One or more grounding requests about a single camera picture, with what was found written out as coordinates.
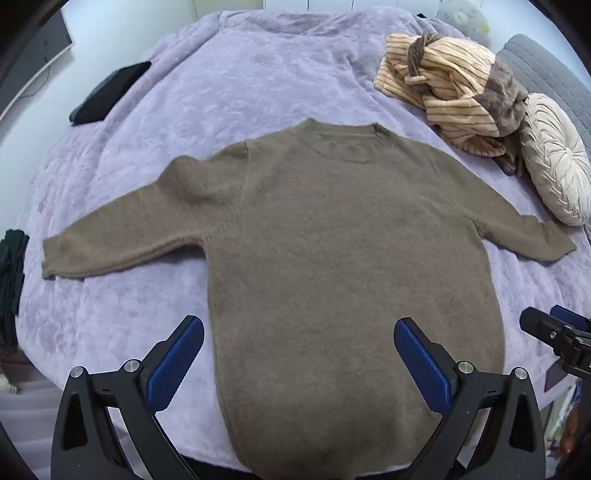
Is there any black tablet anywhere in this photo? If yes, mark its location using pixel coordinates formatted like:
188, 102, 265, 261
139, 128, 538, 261
69, 61, 153, 125

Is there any grey quilted headboard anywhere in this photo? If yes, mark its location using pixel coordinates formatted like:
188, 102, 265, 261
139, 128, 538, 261
496, 33, 591, 153

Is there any white floral pillow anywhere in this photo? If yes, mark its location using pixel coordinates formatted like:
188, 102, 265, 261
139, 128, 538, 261
436, 0, 490, 35

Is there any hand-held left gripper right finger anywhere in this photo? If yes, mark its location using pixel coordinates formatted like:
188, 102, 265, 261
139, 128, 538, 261
393, 316, 548, 480

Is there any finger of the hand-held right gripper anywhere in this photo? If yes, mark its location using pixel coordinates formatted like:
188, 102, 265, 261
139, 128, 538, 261
519, 307, 591, 381
549, 305, 591, 332

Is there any thin television cable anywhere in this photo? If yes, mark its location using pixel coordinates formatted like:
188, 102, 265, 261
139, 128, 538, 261
21, 69, 51, 99

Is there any lilac plush blanket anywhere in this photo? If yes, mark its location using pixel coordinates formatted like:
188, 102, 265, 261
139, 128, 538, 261
14, 9, 591, 476

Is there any olive brown knit sweater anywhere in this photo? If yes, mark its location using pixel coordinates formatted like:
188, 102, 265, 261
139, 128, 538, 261
41, 117, 578, 478

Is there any beige striped garment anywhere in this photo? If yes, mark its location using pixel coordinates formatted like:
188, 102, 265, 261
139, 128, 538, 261
373, 31, 529, 176

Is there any wall television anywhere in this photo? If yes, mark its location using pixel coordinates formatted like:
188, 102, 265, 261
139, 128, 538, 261
0, 9, 75, 116

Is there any round cream pleated pillow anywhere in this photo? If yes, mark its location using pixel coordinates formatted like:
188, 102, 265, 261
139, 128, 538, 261
519, 92, 591, 227

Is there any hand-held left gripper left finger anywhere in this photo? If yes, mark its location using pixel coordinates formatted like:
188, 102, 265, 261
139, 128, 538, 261
51, 315, 206, 480

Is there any dark green cloth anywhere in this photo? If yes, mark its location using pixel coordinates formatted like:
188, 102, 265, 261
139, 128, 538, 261
0, 228, 31, 352

